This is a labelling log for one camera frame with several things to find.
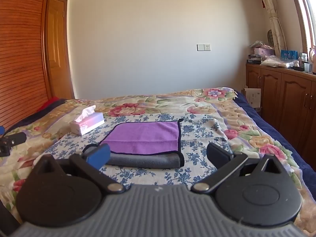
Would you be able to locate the wooden slatted wardrobe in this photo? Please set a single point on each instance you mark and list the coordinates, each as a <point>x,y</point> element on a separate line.
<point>22,54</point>

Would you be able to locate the window frame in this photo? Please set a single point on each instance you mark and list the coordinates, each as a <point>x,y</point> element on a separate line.
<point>302,12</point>

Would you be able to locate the pink tissue box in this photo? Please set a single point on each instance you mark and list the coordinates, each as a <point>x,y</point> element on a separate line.
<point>86,123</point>

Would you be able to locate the clear plastic bag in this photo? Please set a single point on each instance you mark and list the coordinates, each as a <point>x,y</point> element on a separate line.
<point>274,61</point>

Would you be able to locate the floral curtain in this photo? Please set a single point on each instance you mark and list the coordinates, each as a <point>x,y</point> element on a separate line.
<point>274,24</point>

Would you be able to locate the navy blue blanket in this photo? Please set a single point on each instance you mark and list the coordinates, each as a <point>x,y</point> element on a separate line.
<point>279,133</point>

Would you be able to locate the white blue-flowered cloth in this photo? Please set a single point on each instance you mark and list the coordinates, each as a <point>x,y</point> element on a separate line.
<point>195,138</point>

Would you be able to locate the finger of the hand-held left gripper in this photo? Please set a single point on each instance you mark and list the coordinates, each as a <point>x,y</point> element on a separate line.
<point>14,138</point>

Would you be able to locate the wooden door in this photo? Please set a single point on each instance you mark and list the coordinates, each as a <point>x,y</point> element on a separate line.
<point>58,49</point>

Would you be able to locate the white wall socket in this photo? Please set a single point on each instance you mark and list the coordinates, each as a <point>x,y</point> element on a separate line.
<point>204,47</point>

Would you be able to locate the red cloth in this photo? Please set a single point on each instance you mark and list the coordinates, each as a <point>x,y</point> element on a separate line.
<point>49,104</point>

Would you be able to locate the small white bottle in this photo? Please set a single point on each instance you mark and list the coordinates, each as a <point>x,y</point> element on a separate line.
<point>300,60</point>

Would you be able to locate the white cardboard box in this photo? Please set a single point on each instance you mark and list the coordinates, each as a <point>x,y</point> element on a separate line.
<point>253,98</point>

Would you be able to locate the stack of books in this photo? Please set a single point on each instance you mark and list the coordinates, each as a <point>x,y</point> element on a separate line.
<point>254,59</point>

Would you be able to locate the wooden cabinet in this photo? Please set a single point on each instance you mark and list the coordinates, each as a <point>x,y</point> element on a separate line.
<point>284,96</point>

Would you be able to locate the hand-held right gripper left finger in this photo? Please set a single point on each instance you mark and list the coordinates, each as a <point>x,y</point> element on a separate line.
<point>100,156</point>

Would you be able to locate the blue paper bag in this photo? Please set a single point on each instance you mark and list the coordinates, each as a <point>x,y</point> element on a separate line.
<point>288,54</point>

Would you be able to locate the purple and grey towel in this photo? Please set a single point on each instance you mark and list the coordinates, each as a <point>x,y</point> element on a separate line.
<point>145,134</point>

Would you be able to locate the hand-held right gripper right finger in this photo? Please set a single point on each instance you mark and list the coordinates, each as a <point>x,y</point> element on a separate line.
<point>218,154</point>

